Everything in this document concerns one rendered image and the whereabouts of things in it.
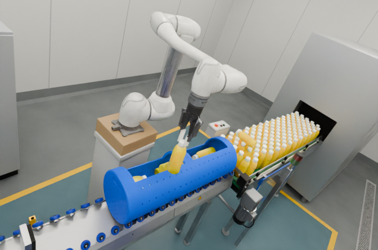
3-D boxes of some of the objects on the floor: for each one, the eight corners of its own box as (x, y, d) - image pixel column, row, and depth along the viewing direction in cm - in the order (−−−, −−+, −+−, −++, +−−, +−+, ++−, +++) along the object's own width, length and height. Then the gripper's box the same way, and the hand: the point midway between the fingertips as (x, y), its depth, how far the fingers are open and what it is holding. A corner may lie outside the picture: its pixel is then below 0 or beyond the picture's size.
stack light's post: (233, 244, 247) (286, 167, 195) (235, 242, 250) (288, 166, 198) (236, 248, 245) (291, 171, 193) (238, 245, 248) (293, 169, 195)
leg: (181, 241, 233) (203, 199, 203) (186, 238, 237) (208, 196, 207) (185, 246, 230) (208, 204, 200) (190, 243, 234) (212, 201, 204)
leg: (173, 229, 241) (193, 186, 211) (178, 226, 245) (197, 184, 215) (177, 234, 238) (197, 191, 208) (181, 231, 242) (202, 189, 212)
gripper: (179, 95, 114) (166, 135, 125) (203, 113, 104) (187, 155, 115) (190, 94, 119) (178, 132, 130) (214, 111, 110) (198, 151, 120)
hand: (184, 138), depth 121 cm, fingers closed on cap, 4 cm apart
